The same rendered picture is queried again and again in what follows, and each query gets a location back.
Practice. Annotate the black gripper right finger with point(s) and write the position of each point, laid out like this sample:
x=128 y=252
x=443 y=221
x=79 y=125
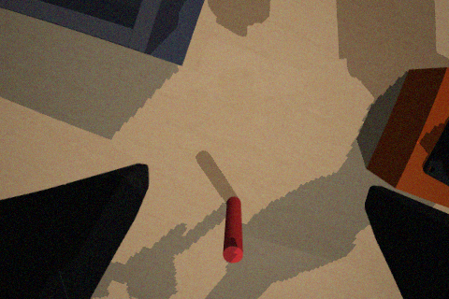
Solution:
x=414 y=239

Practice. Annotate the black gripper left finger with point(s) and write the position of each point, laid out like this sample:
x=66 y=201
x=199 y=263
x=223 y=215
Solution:
x=58 y=243

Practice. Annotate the red peg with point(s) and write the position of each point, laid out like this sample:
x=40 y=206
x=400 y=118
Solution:
x=233 y=246

